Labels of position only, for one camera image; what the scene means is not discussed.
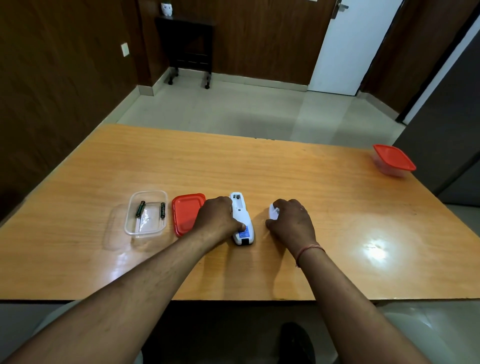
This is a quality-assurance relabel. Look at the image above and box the black side table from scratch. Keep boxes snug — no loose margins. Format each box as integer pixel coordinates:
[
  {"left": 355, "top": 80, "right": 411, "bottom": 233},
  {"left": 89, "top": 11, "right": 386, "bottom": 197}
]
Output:
[{"left": 155, "top": 16, "right": 217, "bottom": 90}]

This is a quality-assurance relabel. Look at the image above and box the clear plastic container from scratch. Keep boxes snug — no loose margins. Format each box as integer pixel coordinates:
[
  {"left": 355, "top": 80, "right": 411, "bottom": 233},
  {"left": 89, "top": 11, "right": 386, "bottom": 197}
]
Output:
[
  {"left": 373, "top": 153, "right": 412, "bottom": 178},
  {"left": 124, "top": 190, "right": 168, "bottom": 239}
]

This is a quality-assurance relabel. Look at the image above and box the black shoe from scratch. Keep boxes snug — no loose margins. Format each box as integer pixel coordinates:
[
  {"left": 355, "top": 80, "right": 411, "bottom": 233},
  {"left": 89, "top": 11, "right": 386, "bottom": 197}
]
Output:
[{"left": 278, "top": 322, "right": 316, "bottom": 364}]

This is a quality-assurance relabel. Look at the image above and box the person's right forearm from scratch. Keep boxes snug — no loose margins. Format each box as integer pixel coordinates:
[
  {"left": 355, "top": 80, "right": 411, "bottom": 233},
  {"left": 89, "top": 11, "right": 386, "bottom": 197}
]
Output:
[{"left": 296, "top": 245, "right": 432, "bottom": 364}]

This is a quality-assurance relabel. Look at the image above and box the white door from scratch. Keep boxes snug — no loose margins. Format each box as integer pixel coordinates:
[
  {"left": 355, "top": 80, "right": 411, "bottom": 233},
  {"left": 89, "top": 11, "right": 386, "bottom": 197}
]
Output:
[{"left": 307, "top": 0, "right": 404, "bottom": 97}]

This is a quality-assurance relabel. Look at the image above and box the red thread bracelet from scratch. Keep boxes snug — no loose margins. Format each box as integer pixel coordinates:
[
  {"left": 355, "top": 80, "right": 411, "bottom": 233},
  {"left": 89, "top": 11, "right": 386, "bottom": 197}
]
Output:
[{"left": 295, "top": 245, "right": 326, "bottom": 268}]

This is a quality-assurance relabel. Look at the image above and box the person's left hand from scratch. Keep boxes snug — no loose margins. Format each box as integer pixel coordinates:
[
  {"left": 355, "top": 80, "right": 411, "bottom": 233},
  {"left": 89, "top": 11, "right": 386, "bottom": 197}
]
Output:
[{"left": 193, "top": 196, "right": 247, "bottom": 244}]

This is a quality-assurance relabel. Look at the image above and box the white handheld battery device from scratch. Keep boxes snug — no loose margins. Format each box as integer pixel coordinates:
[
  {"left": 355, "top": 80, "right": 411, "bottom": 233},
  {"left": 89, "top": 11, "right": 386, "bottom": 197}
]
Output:
[{"left": 229, "top": 192, "right": 255, "bottom": 246}]

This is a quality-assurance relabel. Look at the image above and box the person's left forearm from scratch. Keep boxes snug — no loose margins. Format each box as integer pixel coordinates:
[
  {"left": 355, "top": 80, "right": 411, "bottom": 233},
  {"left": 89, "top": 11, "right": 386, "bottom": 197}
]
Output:
[{"left": 0, "top": 227, "right": 226, "bottom": 364}]

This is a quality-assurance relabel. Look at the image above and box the red plastic lid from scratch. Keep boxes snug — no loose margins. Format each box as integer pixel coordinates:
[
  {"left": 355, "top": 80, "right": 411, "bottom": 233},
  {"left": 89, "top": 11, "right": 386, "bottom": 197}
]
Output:
[
  {"left": 172, "top": 193, "right": 206, "bottom": 238},
  {"left": 373, "top": 144, "right": 417, "bottom": 172}
]

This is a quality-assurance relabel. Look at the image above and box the person's right hand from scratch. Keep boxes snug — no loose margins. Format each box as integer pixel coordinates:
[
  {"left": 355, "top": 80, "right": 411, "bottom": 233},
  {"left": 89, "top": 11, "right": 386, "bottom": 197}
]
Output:
[{"left": 265, "top": 199, "right": 320, "bottom": 258}]

